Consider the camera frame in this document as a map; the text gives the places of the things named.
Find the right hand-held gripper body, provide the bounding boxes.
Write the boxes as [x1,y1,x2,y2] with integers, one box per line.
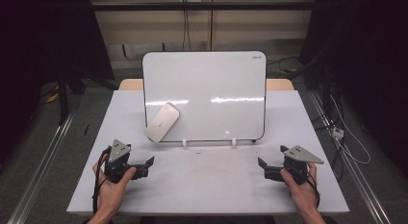
[274,144,325,186]

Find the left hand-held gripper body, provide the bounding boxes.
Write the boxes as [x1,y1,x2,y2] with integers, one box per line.
[103,138,140,185]

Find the white whiteboard eraser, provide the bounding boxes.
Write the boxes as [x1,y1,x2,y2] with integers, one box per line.
[144,102,181,143]

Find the white whiteboard with black rim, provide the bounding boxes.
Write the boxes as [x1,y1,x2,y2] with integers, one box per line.
[141,50,268,144]

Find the person's right hand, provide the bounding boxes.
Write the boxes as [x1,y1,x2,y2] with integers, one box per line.
[280,163,320,215]

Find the person's left hand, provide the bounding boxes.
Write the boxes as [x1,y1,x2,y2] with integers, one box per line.
[91,162,138,214]

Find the white power strip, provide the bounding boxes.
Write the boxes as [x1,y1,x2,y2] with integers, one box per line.
[331,126,345,140]

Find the black metal stand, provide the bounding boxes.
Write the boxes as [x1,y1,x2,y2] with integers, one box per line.
[57,69,85,126]

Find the dark curtain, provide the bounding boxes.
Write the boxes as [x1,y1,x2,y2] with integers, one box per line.
[299,0,408,174]

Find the black horizontal metal bar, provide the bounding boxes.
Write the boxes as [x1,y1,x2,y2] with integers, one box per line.
[90,1,317,12]

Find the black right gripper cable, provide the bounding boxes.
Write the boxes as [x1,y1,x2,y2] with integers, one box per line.
[306,171,321,210]

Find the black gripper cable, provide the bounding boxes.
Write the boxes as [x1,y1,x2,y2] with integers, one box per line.
[91,146,113,215]
[306,171,321,210]

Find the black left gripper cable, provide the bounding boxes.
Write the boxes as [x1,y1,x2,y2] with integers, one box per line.
[91,146,113,215]

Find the metal floor rail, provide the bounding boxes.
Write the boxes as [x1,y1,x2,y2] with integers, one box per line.
[308,89,392,224]
[7,111,77,224]

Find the white floor cable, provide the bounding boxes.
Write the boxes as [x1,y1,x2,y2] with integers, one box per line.
[329,94,372,165]

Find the thin black hanging cable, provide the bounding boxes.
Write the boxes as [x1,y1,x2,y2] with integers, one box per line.
[186,9,192,52]

